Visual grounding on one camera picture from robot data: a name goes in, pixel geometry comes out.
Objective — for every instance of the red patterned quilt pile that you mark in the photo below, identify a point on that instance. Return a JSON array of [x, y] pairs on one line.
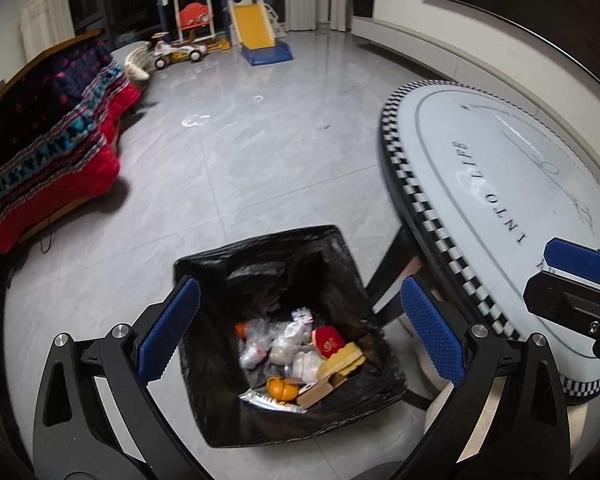
[[58, 123]]

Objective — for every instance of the white toy car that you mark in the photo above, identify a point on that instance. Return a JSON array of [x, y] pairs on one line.
[[165, 53]]

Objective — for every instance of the yellow toy slide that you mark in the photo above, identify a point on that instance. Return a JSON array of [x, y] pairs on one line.
[[257, 33]]

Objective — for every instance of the clear bag pink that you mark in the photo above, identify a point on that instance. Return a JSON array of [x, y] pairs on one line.
[[256, 345]]

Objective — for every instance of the white snack wrapper packet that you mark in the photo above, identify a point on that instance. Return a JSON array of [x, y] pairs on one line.
[[261, 399]]

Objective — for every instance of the orange fruit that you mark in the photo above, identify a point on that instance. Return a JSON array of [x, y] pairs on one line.
[[282, 389]]

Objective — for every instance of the clear wrap bundle white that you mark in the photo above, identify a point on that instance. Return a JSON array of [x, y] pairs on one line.
[[289, 338]]

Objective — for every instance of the white cloth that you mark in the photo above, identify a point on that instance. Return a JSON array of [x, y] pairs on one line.
[[304, 367]]

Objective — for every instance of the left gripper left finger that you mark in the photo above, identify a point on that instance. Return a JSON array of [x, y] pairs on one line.
[[95, 417]]

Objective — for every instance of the black lined trash bin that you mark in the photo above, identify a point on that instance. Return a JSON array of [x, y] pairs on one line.
[[269, 277]]

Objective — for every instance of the toy swing red seat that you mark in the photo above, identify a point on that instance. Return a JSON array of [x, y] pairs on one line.
[[194, 22]]

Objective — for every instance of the brown cardboard piece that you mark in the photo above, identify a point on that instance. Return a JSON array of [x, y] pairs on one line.
[[324, 387]]

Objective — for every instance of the yellow sponge flower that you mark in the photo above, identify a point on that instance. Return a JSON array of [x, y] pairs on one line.
[[346, 359]]

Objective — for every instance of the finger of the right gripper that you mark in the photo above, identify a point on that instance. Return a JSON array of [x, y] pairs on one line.
[[565, 302], [573, 258]]

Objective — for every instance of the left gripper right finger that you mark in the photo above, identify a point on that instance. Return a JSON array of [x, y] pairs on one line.
[[506, 416]]

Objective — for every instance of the white woven basket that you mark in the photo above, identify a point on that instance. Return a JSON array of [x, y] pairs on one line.
[[137, 60]]

